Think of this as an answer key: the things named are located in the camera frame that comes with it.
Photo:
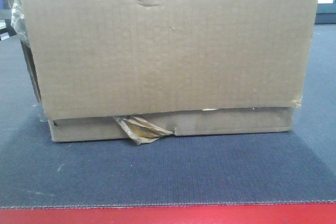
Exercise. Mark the dark blue conveyor belt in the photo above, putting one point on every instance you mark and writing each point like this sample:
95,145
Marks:
292,167

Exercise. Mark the brown cardboard carton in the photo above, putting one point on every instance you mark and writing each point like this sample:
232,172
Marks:
147,69

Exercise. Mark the red conveyor edge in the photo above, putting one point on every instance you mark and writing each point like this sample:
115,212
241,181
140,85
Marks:
279,213

